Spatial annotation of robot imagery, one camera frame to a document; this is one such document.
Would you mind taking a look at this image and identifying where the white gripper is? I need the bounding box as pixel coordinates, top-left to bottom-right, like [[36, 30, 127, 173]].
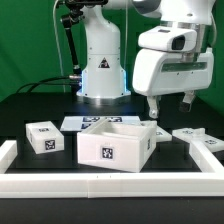
[[132, 48, 214, 119]]

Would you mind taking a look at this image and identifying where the white cabinet body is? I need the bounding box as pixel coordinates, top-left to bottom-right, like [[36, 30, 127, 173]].
[[77, 119, 157, 172]]

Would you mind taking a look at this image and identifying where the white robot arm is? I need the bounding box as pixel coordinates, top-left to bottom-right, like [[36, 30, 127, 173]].
[[79, 0, 216, 118]]

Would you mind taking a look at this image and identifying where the flat white tag board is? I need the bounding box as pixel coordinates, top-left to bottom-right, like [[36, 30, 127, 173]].
[[60, 116, 140, 132]]

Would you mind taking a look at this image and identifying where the small white tagged box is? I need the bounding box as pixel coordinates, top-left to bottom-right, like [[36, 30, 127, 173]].
[[26, 121, 64, 154]]

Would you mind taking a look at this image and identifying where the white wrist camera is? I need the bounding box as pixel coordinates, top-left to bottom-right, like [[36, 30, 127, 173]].
[[138, 26, 197, 52]]

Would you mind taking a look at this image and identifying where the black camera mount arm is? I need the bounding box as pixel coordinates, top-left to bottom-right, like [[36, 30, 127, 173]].
[[55, 0, 109, 72]]

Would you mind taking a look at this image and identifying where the white hanging cable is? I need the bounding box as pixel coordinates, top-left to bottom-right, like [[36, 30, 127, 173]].
[[52, 0, 67, 94]]

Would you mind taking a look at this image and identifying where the black cable bundle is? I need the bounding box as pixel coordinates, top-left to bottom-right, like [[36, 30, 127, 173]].
[[15, 75, 83, 94]]

